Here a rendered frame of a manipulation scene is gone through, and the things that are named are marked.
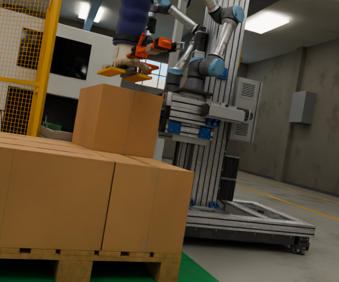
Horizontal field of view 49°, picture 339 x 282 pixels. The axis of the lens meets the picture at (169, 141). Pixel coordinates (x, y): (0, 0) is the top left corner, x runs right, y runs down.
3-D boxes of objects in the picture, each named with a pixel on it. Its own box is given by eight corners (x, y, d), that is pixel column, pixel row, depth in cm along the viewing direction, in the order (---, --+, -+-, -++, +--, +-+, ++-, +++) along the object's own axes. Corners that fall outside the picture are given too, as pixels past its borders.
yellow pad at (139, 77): (121, 79, 272) (122, 73, 272) (134, 83, 276) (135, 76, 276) (138, 76, 241) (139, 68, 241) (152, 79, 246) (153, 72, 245)
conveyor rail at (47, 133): (33, 138, 488) (35, 123, 488) (37, 139, 490) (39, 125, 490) (48, 156, 276) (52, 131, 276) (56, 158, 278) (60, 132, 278)
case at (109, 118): (71, 142, 272) (80, 88, 272) (122, 149, 289) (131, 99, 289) (92, 150, 218) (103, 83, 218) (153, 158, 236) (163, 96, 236)
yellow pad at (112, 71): (96, 74, 263) (97, 67, 263) (109, 77, 268) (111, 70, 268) (110, 69, 233) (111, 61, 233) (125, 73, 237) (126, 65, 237)
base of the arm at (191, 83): (198, 94, 267) (201, 80, 267) (207, 92, 253) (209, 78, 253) (179, 90, 263) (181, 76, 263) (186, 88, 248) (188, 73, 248)
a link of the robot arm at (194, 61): (194, 79, 266) (197, 60, 266) (208, 79, 257) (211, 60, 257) (183, 75, 258) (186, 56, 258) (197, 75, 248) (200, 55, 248)
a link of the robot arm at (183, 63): (163, 79, 310) (199, 26, 312) (162, 81, 325) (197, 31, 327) (175, 87, 311) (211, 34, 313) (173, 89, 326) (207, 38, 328)
